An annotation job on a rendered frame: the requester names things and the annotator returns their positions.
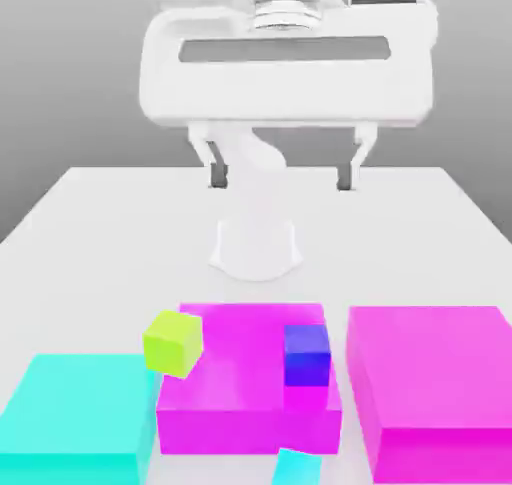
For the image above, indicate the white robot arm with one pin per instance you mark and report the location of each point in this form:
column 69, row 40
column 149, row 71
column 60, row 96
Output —
column 256, row 249

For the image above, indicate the large cyan box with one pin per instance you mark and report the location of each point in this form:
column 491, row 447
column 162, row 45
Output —
column 72, row 413

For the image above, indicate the large magenta box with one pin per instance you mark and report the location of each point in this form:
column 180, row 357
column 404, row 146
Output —
column 432, row 373
column 240, row 405

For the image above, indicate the small yellow-green cube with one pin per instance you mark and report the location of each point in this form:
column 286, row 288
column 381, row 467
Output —
column 172, row 345

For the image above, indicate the small cyan cube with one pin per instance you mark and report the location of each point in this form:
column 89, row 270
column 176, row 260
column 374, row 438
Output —
column 298, row 469

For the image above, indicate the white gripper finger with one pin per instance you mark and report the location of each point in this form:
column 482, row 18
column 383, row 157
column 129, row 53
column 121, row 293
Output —
column 362, row 143
column 200, row 141

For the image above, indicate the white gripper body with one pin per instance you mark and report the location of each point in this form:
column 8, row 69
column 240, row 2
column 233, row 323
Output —
column 280, row 89

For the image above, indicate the small blue cube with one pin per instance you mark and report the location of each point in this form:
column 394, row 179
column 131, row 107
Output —
column 307, row 357

